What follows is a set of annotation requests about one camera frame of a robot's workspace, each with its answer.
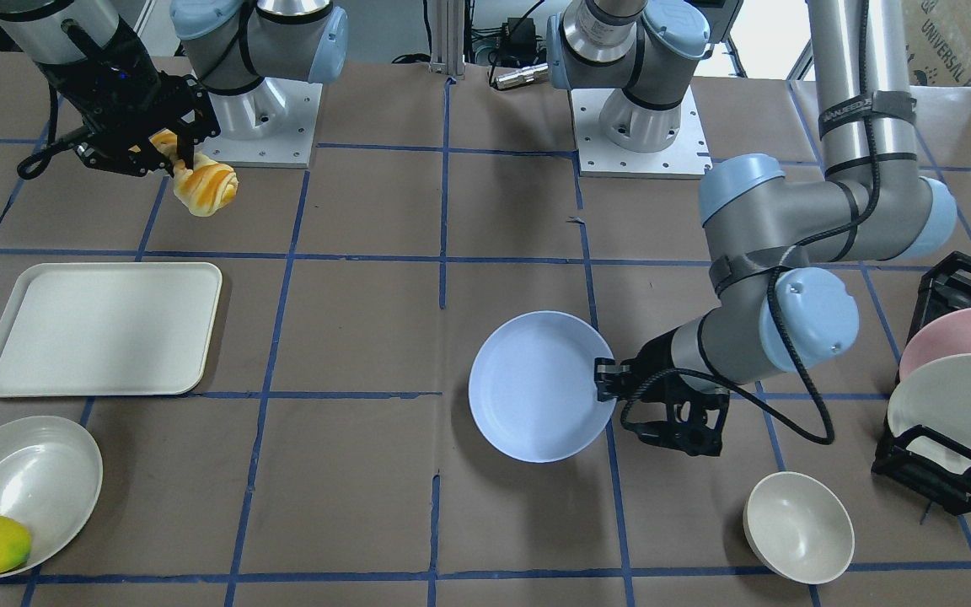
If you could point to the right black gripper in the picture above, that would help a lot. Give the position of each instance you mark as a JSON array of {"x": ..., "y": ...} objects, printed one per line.
[{"x": 158, "y": 99}]

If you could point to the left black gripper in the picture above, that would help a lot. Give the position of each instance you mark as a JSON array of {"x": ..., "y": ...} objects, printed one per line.
[{"x": 655, "y": 357}]

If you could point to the striped orange bread roll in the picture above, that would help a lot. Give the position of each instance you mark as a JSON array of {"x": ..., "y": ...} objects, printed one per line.
[{"x": 204, "y": 189}]

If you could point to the blue plate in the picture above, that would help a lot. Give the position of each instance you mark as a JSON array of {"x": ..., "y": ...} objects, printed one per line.
[{"x": 532, "y": 392}]

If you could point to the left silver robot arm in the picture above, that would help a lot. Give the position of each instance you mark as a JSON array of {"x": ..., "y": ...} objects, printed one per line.
[{"x": 769, "y": 239}]

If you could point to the white shallow plate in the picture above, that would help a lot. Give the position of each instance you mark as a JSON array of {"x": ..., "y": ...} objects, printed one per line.
[{"x": 51, "y": 472}]

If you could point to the cream plate in rack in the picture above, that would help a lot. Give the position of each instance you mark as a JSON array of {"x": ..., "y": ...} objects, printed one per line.
[{"x": 966, "y": 405}]

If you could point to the pink plate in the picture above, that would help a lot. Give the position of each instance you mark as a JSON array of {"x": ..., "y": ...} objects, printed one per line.
[{"x": 943, "y": 337}]

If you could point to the white rectangular tray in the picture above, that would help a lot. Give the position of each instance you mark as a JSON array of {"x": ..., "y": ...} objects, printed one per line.
[{"x": 108, "y": 329}]

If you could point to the cream bowl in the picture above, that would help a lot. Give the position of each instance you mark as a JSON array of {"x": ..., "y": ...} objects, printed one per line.
[{"x": 799, "y": 528}]

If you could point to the black dish rack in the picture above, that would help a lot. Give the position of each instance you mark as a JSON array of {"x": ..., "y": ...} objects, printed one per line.
[{"x": 922, "y": 459}]

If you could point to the cardboard box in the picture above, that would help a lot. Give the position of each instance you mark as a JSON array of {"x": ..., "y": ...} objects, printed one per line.
[{"x": 938, "y": 42}]

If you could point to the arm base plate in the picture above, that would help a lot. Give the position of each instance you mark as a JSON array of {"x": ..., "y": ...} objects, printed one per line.
[
  {"x": 620, "y": 140},
  {"x": 272, "y": 126}
]

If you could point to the aluminium frame post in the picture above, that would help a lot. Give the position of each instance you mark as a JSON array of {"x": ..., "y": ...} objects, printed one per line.
[{"x": 448, "y": 21}]

